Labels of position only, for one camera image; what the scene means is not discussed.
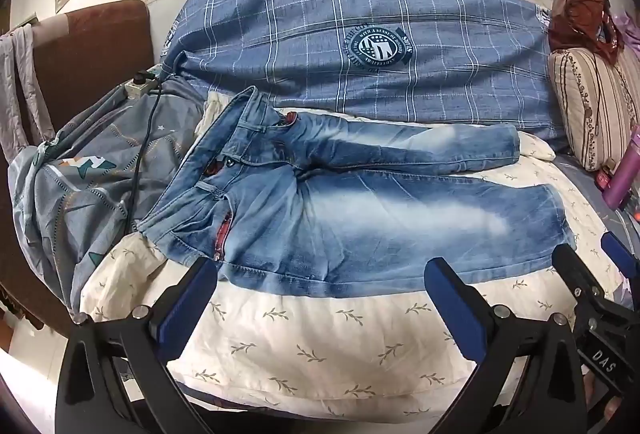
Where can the blue denim pants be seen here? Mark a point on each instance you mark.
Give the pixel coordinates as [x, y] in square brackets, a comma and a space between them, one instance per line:
[350, 224]

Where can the striped cream pillow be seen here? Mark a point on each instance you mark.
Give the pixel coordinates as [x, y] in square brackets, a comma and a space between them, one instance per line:
[590, 103]

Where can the purple cloth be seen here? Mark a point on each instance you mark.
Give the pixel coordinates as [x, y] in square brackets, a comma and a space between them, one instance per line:
[631, 31]

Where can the brown headboard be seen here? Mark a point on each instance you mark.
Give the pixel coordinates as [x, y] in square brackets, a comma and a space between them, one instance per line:
[90, 48]

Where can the grey hanging cloth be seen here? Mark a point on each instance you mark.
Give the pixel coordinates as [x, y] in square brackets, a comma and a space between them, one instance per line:
[12, 78]

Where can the small pink object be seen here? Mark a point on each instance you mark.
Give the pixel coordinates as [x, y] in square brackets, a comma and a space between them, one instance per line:
[604, 178]

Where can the white power strip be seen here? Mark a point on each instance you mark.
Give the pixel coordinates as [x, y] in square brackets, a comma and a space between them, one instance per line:
[140, 88]

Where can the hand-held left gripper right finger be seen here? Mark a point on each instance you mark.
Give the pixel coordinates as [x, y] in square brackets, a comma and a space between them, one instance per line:
[447, 301]

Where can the blue bed sheet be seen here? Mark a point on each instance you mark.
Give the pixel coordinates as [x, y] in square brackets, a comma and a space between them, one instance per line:
[585, 184]

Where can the cream leaf-print blanket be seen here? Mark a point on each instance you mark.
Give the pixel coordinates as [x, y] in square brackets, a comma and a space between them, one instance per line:
[325, 339]

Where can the red-brown cloth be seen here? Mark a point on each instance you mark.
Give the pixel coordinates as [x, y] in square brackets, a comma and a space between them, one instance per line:
[580, 13]

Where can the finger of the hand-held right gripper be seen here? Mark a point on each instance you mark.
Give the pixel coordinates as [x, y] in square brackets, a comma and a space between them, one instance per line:
[620, 254]
[575, 271]

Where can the purple bottle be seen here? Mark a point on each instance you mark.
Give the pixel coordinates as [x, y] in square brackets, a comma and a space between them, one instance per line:
[625, 174]

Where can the blue plaid quilt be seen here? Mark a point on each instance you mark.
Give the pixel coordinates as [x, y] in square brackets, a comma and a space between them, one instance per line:
[350, 13]

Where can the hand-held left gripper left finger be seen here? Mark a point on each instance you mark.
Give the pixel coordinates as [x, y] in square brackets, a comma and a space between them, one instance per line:
[192, 294]

